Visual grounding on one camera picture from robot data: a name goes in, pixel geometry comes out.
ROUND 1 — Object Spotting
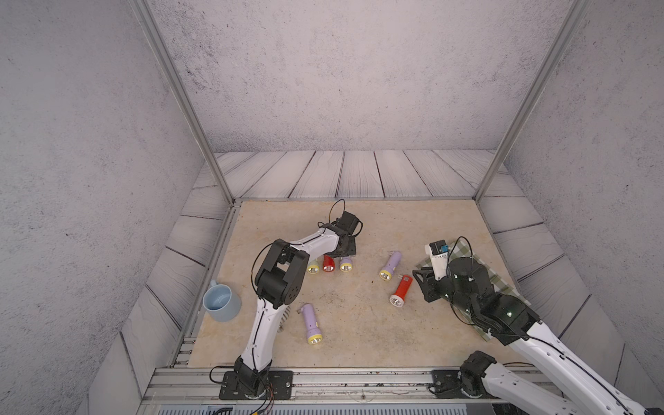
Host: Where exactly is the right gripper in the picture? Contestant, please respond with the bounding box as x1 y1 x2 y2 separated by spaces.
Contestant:
412 265 478 321

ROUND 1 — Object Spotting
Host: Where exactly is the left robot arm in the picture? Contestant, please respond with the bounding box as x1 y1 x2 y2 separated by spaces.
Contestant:
233 211 363 397

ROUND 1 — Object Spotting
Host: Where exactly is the red flashlight all red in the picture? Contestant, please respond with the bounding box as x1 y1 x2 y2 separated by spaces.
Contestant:
323 255 335 273

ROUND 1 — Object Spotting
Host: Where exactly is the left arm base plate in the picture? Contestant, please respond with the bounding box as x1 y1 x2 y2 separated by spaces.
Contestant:
219 370 294 401

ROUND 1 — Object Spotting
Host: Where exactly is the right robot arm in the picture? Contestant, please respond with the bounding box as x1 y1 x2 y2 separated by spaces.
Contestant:
413 257 663 414

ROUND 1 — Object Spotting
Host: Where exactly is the red flashlight white rim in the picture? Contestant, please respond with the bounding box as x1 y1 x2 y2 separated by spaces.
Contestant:
389 275 413 308

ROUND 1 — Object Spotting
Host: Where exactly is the green flashlight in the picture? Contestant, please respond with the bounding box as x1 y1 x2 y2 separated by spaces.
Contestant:
307 259 321 274

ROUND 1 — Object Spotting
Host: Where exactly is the aluminium mounting rail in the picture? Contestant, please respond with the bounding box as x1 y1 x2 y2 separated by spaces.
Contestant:
136 366 592 415

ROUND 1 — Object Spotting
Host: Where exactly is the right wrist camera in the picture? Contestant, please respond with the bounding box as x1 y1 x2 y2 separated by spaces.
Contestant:
425 240 450 281

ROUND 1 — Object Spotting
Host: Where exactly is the purple flashlight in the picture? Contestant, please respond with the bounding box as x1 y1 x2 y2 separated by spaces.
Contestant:
379 251 402 281
339 257 353 273
298 303 323 345

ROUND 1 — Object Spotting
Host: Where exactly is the left aluminium frame post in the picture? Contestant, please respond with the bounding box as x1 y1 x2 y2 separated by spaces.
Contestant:
129 0 234 205

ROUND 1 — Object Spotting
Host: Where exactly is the aluminium frame post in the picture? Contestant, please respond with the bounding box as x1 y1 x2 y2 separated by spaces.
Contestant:
473 0 591 204
129 0 234 205

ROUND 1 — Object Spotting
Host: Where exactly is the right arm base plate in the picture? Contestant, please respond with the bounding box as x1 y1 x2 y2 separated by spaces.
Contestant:
427 369 496 399

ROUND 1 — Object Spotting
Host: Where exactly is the light blue mug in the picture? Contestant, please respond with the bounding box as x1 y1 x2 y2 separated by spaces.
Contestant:
202 281 241 323

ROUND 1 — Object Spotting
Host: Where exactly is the green checkered cloth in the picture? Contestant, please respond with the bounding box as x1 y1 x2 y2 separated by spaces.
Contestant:
416 236 530 342

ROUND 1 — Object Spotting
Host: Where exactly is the right aluminium frame post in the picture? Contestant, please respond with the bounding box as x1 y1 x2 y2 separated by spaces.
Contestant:
473 0 591 204

